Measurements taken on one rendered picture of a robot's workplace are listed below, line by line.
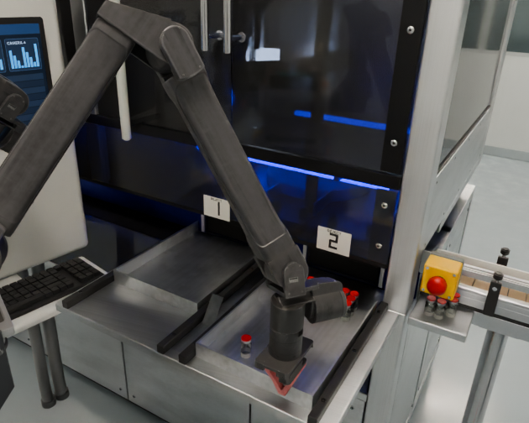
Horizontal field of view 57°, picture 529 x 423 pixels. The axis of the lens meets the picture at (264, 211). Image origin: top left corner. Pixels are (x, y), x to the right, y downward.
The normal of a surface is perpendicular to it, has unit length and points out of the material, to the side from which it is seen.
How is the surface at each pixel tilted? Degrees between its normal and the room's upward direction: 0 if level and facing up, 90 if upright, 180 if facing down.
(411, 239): 90
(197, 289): 0
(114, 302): 0
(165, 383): 90
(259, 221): 69
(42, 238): 90
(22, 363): 0
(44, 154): 74
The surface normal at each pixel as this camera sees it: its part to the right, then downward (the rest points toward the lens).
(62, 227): 0.76, 0.29
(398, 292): -0.51, 0.35
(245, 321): 0.03, -0.91
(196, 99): 0.37, 0.22
